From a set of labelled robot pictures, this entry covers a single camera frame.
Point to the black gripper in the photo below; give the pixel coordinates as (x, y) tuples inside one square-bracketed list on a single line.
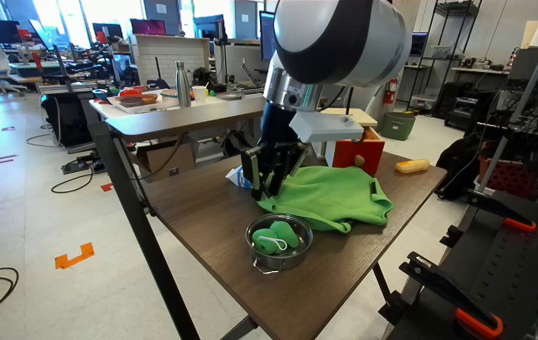
[(276, 134)]

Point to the green microfibre cloth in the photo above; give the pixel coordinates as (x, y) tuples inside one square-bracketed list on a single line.
[(331, 196)]

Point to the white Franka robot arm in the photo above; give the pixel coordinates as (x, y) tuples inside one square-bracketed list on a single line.
[(344, 39)]

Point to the blue white milk carton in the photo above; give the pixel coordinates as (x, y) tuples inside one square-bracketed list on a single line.
[(235, 179)]

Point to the green plush toy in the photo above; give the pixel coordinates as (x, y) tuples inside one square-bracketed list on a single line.
[(269, 241)]

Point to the brown top office desk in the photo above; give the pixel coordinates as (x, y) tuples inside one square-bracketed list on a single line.
[(205, 115)]

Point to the small metal colander bowl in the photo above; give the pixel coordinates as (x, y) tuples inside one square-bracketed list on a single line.
[(280, 264)]

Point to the red fronted wooden drawer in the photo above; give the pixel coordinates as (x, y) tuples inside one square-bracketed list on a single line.
[(359, 154)]

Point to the brown cardboard box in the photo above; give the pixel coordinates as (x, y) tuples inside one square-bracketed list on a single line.
[(167, 162)]

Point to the white cup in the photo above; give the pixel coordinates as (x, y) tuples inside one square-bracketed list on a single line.
[(199, 94)]

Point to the silver metal water bottle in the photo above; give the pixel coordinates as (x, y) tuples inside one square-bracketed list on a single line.
[(184, 86)]

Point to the blue screen computer monitor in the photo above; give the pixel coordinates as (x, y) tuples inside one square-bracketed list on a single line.
[(267, 39)]

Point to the green plastic crate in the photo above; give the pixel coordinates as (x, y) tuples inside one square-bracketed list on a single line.
[(397, 126)]

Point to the yellow bread roll toy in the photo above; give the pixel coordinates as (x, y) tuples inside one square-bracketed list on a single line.
[(412, 168)]

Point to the white partition board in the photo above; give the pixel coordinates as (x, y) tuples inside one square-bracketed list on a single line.
[(171, 60)]

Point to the red fire extinguisher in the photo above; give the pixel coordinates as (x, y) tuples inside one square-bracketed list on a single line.
[(392, 94)]

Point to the red orange food bowl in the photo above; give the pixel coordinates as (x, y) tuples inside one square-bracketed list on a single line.
[(133, 96)]

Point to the black table brace rod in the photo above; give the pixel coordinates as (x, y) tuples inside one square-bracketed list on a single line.
[(382, 285)]

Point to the black floor power strip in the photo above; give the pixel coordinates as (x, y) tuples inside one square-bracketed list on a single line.
[(80, 164)]

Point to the black backpack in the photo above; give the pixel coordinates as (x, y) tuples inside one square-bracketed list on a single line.
[(460, 168)]

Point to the black metal shelf rack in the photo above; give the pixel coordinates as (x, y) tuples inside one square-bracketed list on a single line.
[(444, 58)]

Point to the red perforated crate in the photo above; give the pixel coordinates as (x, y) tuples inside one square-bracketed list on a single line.
[(510, 179)]

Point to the black perforated breadboard table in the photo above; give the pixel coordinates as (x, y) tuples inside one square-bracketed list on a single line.
[(514, 271)]

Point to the grey metal stand pole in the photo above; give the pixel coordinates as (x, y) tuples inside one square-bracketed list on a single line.
[(524, 96)]

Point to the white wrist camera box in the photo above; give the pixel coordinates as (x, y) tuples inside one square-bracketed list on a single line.
[(325, 128)]

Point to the black table leg post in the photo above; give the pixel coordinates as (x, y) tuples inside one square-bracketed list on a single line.
[(137, 215)]

